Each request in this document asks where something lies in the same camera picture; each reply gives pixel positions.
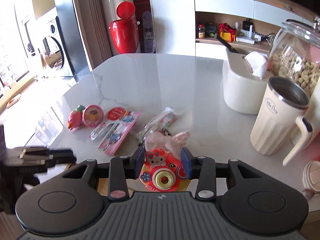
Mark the clear barcode plastic packet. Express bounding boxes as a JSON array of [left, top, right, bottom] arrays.
[[136, 106, 182, 142]]

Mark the red hello kitty toy camera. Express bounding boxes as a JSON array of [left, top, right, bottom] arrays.
[[139, 149, 190, 192]]

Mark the cream mug lid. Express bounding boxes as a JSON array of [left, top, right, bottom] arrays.
[[302, 160, 320, 200]]

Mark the pink card package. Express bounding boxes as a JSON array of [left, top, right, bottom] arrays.
[[97, 111, 141, 156]]

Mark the small brown jar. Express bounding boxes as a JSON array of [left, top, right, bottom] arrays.
[[198, 24, 206, 38]]

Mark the red trash bin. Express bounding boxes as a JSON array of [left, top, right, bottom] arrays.
[[109, 1, 139, 54]]

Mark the pink round tin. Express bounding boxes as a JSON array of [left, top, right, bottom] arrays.
[[82, 105, 104, 128]]

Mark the red hawthorn snack packet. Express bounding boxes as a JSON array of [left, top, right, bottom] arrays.
[[89, 107, 130, 140]]

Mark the glass jar of nuts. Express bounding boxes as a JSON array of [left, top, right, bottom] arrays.
[[267, 16, 319, 96]]

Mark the red yellow bag on shelf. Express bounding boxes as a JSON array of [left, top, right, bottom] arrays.
[[219, 23, 237, 42]]

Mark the white washing machine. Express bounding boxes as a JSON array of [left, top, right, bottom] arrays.
[[14, 6, 74, 77]]

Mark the white round tissue container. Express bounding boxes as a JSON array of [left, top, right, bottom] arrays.
[[223, 51, 273, 115]]

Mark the black paper bag on shelf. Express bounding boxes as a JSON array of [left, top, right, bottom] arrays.
[[242, 18, 254, 38]]

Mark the cream ribbed mug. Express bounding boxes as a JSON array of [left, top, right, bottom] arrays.
[[250, 76, 313, 166]]

